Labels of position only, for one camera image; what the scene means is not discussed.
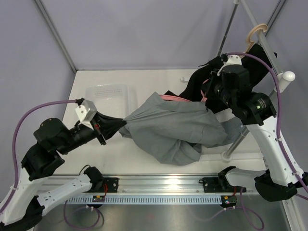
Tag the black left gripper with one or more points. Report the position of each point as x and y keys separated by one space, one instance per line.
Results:
x=109 y=126

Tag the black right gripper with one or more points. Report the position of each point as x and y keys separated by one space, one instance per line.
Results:
x=212 y=82

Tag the pink plastic hanger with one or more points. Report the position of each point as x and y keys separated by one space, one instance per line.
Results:
x=179 y=99

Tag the grey shirt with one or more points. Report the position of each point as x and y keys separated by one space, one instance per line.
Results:
x=173 y=132

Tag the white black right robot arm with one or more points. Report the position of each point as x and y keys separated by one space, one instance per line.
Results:
x=283 y=176

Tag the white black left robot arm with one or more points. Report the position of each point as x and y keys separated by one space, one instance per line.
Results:
x=24 y=206

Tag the black shirt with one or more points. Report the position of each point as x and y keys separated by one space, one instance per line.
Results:
x=257 y=72

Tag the white plastic basket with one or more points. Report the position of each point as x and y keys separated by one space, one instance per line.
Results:
x=110 y=99

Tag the silver clothes rack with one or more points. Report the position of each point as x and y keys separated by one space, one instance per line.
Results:
x=281 y=79

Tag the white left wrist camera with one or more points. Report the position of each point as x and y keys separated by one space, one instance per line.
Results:
x=85 y=111

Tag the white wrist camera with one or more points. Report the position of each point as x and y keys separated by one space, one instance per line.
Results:
x=85 y=111
x=231 y=60

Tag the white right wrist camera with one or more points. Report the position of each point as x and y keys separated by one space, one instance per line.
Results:
x=231 y=60

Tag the white slotted cable duct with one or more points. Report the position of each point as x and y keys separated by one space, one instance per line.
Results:
x=146 y=200

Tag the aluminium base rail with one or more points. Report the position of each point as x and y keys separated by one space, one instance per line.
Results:
x=160 y=184

